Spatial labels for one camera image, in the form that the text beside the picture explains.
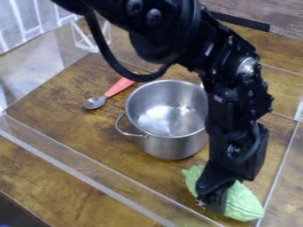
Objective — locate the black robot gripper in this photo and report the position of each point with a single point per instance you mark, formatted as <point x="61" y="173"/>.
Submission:
<point x="236" y="161"/>

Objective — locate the green bumpy gourd toy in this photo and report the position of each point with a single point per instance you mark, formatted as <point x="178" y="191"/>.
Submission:
<point x="244" y="206"/>

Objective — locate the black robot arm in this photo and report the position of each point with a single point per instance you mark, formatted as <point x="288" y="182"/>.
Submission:
<point x="176" y="32"/>

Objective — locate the silver metal pot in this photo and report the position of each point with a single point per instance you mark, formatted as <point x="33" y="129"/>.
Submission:
<point x="165" y="119"/>

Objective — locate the black strip on table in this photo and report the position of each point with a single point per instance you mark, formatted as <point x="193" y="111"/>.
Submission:
<point x="242" y="21"/>

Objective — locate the red-handled metal spoon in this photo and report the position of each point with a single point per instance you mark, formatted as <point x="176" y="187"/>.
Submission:
<point x="98" y="102"/>

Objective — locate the clear acrylic corner bracket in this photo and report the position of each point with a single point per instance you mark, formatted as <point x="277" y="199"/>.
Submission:
<point x="85" y="41"/>

